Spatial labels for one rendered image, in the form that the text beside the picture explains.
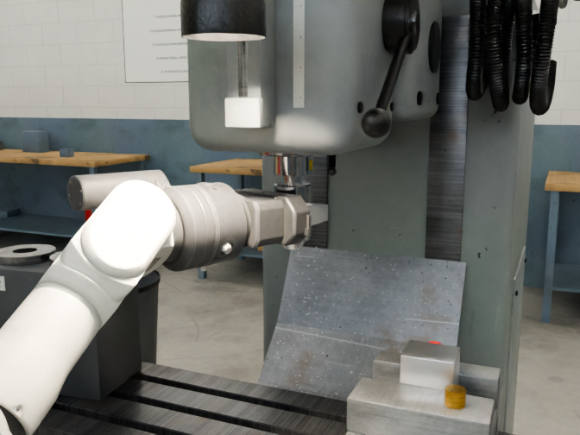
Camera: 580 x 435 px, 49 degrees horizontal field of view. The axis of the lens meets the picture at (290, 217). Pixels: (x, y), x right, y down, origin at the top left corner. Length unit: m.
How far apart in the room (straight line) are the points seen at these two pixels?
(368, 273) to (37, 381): 0.73
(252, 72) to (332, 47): 0.08
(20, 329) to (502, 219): 0.78
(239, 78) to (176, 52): 5.24
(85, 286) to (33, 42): 6.43
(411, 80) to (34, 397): 0.56
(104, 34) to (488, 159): 5.51
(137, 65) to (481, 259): 5.24
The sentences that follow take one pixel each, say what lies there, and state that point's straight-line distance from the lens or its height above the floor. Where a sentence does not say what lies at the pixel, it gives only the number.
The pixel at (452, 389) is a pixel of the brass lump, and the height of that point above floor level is 1.07.
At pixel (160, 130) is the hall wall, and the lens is 5.97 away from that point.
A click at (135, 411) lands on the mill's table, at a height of 0.94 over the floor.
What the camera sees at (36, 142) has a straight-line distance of 6.49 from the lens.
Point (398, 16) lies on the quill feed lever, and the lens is 0.74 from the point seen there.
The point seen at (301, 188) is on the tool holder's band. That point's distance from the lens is 0.75.
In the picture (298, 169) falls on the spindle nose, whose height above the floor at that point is 1.29.
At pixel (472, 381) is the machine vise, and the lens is 0.80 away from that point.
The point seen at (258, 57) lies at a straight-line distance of 0.64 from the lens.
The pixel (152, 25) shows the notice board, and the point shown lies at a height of 2.03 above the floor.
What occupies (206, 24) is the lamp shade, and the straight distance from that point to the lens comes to 0.53.
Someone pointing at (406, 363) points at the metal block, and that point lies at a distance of 0.75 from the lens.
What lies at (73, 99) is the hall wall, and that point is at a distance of 6.60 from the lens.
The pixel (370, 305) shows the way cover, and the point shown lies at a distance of 1.12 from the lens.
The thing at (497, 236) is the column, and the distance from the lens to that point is 1.10.
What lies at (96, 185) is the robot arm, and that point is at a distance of 0.64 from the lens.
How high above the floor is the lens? 1.37
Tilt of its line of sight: 10 degrees down
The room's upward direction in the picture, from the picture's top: straight up
